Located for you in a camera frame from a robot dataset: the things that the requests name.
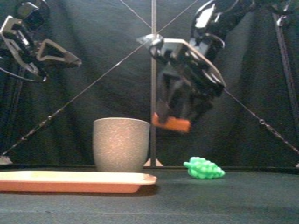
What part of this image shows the orange toy pie slice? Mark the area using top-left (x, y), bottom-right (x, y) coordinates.
top-left (151, 112), bottom-right (193, 134)

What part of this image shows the grey speckled cup bowl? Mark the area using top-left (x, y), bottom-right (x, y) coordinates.
top-left (93, 116), bottom-right (153, 173)

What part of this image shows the diagonal metal brace rod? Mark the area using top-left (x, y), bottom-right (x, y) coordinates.
top-left (117, 0), bottom-right (299, 156)
top-left (0, 0), bottom-right (203, 157)

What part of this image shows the green toy grape bunch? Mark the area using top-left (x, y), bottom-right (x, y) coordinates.
top-left (182, 156), bottom-right (227, 180)

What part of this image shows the orange flat tray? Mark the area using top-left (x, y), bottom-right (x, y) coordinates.
top-left (0, 170), bottom-right (159, 194)

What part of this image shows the vertical metal frame post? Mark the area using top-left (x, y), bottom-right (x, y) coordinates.
top-left (145, 0), bottom-right (165, 168)

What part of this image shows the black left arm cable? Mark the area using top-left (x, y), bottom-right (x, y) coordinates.
top-left (0, 66), bottom-right (50, 83)

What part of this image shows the slanted black frame post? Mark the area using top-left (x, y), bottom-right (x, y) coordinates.
top-left (272, 12), bottom-right (299, 135)

